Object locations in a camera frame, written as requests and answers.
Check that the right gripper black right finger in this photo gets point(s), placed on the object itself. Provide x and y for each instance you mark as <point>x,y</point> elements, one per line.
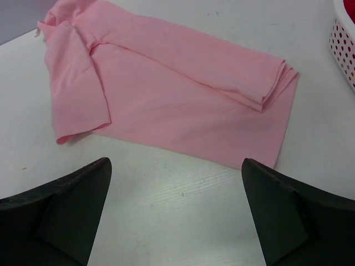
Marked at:
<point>298,224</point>

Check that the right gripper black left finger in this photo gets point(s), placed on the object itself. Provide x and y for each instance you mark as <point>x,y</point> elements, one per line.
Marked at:
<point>55,223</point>

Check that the pink t-shirt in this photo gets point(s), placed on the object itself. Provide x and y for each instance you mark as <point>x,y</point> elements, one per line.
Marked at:
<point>156,83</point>

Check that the white perforated plastic basket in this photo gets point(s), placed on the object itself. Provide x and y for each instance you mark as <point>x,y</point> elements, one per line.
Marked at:
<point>341,41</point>

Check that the red t-shirt in basket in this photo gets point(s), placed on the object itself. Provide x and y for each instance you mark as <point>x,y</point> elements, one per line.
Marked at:
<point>350,8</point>

